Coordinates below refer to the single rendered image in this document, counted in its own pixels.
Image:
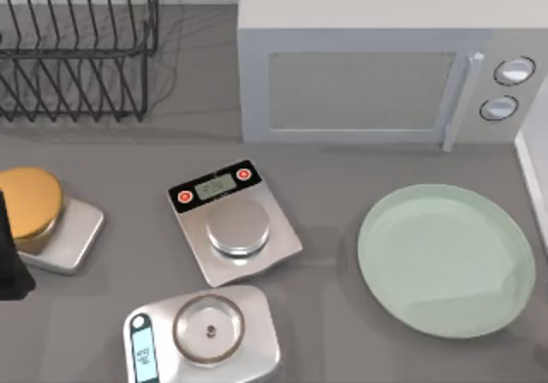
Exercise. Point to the silver scale with black panel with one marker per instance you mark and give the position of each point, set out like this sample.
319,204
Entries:
235,224

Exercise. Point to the pale microwave oven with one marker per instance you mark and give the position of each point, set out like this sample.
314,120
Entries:
342,23

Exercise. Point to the silver scale with blue display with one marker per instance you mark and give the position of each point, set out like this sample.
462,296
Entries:
205,336

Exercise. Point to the pale green plate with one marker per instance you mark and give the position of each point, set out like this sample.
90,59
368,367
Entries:
445,261

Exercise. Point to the silver scale with gold pan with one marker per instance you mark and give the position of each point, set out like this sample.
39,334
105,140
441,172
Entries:
47,220

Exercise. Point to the microwave knob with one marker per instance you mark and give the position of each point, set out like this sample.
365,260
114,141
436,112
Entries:
499,108
514,71

